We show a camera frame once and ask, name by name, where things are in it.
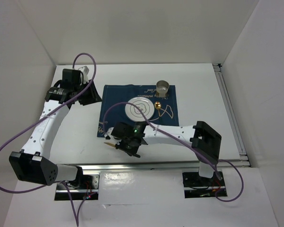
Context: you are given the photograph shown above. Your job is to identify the gold knife green handle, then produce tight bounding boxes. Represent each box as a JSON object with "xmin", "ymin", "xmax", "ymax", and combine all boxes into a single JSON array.
[{"xmin": 104, "ymin": 142, "xmax": 115, "ymax": 148}]

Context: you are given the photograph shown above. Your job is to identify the white round plate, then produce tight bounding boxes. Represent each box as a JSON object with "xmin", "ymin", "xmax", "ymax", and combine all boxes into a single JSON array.
[{"xmin": 125, "ymin": 97, "xmax": 155, "ymax": 122}]

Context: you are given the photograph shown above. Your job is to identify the gold spoon green handle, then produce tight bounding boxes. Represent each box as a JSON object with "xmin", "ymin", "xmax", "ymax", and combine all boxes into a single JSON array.
[{"xmin": 154, "ymin": 101, "xmax": 161, "ymax": 118}]

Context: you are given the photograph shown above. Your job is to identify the dark blue cloth placemat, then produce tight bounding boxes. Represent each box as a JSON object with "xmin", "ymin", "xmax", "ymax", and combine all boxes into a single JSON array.
[{"xmin": 97, "ymin": 84, "xmax": 179, "ymax": 138}]

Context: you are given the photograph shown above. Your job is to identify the metal cup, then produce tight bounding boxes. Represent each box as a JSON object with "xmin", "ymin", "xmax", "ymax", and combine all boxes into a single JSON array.
[{"xmin": 156, "ymin": 80, "xmax": 169, "ymax": 97}]

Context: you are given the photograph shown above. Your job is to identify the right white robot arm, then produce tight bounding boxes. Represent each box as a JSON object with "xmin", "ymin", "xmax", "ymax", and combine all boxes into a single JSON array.
[{"xmin": 106, "ymin": 121, "xmax": 222, "ymax": 185}]

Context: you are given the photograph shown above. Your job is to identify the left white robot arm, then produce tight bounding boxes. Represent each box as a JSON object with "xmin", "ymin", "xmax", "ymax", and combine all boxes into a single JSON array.
[{"xmin": 9, "ymin": 66, "xmax": 102, "ymax": 189}]

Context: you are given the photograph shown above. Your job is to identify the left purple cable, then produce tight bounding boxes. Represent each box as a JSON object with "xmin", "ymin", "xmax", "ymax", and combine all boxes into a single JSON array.
[{"xmin": 0, "ymin": 53, "xmax": 97, "ymax": 227}]

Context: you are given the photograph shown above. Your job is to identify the aluminium frame rail front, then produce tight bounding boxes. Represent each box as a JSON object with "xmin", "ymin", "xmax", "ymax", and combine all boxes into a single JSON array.
[{"xmin": 28, "ymin": 160, "xmax": 250, "ymax": 172}]

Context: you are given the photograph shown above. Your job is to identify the aluminium frame rail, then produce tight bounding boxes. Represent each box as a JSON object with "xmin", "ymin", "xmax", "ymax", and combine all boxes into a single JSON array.
[
  {"xmin": 213, "ymin": 64, "xmax": 249, "ymax": 161},
  {"xmin": 28, "ymin": 160, "xmax": 250, "ymax": 172}
]

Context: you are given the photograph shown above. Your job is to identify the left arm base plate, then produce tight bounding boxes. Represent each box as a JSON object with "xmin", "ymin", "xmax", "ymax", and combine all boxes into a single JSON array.
[{"xmin": 54, "ymin": 173, "xmax": 100, "ymax": 201}]

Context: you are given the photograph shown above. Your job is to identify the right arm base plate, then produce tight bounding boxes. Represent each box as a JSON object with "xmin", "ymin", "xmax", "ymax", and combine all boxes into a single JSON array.
[{"xmin": 182, "ymin": 172, "xmax": 227, "ymax": 199}]

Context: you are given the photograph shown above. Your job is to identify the aluminium frame rail right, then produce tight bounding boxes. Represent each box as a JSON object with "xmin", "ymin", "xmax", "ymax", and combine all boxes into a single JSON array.
[{"xmin": 213, "ymin": 64, "xmax": 249, "ymax": 161}]

